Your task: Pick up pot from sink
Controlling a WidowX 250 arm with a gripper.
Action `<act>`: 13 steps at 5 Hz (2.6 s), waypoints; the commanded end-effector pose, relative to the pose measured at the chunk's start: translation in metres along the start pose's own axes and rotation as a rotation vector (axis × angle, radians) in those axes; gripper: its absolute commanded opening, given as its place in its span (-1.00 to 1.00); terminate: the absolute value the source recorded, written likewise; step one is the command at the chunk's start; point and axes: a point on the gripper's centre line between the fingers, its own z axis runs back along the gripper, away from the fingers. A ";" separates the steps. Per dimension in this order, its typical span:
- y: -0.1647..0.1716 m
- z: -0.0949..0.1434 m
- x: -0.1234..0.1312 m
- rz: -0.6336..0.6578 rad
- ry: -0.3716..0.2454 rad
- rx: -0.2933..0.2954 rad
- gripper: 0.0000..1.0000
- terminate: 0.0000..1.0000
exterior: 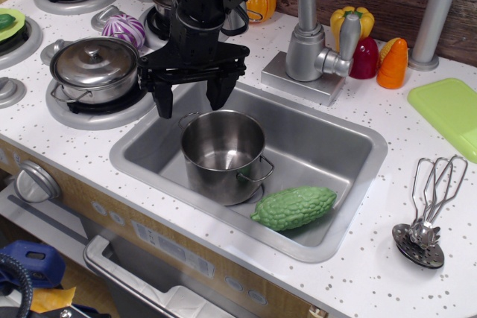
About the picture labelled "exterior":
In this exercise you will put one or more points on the blue device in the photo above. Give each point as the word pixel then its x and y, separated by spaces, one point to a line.
pixel 44 263

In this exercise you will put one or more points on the steel wire fork utensil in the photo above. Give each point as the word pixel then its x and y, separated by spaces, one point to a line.
pixel 436 183

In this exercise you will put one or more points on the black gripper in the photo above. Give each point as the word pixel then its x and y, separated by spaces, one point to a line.
pixel 193 53

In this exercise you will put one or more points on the silver stove knob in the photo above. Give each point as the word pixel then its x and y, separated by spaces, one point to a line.
pixel 33 184

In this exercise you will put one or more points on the green bitter melon toy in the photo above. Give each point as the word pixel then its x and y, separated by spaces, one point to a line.
pixel 293 207

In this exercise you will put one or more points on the yellow corn toy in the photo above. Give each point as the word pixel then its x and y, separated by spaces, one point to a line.
pixel 389 55

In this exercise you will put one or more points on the green cutting board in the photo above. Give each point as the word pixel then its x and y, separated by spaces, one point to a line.
pixel 449 105

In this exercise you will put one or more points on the red pepper toy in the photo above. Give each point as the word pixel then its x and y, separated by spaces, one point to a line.
pixel 365 59

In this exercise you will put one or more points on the grey vertical pole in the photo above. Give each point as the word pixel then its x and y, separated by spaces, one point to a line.
pixel 423 57

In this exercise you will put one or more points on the steel slotted spoon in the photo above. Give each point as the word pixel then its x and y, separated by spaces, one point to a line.
pixel 431 257

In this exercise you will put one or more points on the yellow bell pepper toy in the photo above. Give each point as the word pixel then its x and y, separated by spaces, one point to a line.
pixel 366 18

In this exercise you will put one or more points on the silver toy faucet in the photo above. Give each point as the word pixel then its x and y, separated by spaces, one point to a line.
pixel 309 69

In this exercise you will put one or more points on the orange carrot toy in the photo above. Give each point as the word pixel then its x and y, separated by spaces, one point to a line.
pixel 394 79

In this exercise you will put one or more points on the grey oven door handle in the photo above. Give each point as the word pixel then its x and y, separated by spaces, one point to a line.
pixel 133 296

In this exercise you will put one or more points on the orange pumpkin toy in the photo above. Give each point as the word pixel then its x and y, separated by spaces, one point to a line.
pixel 260 10

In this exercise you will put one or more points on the lidded steel pot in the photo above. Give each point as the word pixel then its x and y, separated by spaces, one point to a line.
pixel 94 70

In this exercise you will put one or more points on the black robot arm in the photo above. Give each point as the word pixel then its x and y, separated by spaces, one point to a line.
pixel 235 21

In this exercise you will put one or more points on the green plate with vegetable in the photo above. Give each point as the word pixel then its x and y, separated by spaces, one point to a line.
pixel 12 21

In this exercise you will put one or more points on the tall steel pot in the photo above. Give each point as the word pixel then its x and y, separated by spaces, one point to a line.
pixel 224 155

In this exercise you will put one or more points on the steel sink basin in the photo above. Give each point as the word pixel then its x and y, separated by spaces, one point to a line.
pixel 303 146

